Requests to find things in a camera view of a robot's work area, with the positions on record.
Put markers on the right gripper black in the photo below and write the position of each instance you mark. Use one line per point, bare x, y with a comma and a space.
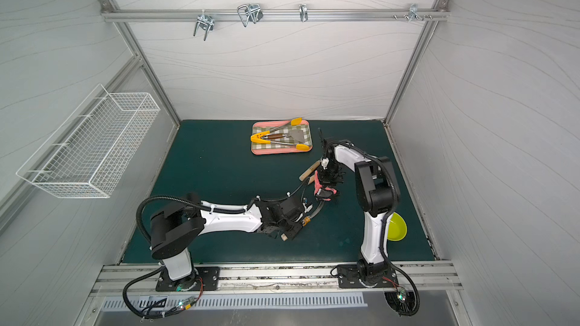
328, 180

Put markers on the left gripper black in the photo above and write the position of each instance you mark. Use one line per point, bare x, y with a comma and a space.
294, 219

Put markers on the pink rag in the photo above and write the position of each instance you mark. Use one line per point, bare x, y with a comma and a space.
323, 193

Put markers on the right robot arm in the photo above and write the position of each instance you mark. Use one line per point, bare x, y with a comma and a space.
378, 196

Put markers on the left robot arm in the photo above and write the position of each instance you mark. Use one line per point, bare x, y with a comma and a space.
170, 224

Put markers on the small metal spatula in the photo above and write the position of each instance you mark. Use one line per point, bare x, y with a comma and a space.
292, 136

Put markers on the pink checkered tray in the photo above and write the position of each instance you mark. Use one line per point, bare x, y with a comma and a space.
276, 150

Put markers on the yellow tipped metal tongs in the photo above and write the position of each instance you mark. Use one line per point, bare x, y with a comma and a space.
259, 138

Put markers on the lime green bowl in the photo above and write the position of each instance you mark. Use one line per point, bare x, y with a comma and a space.
397, 228

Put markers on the small metal hook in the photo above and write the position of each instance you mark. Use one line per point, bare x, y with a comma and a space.
303, 13

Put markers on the metal U-bolt clamp middle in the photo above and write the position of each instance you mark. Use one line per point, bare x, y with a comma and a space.
250, 13

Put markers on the metal u-bolt clamp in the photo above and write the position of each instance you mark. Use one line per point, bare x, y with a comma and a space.
204, 24
250, 13

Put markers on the white vent strip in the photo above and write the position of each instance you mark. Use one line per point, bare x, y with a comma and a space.
243, 301

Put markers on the metal U-bolt clamp left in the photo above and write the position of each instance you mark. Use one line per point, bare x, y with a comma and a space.
204, 24

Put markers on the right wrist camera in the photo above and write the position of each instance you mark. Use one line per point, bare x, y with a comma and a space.
324, 162

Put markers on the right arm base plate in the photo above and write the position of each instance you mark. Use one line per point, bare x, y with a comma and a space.
349, 276

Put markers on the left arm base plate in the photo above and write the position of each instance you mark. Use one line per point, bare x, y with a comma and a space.
201, 278

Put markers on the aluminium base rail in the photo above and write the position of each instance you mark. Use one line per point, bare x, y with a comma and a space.
287, 278

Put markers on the metal bracket with bolts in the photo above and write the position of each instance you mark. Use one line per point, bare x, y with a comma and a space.
412, 15

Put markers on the white wire basket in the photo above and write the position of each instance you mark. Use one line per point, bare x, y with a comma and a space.
86, 156

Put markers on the aluminium crossbar rail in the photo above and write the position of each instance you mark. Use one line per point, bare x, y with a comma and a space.
270, 15

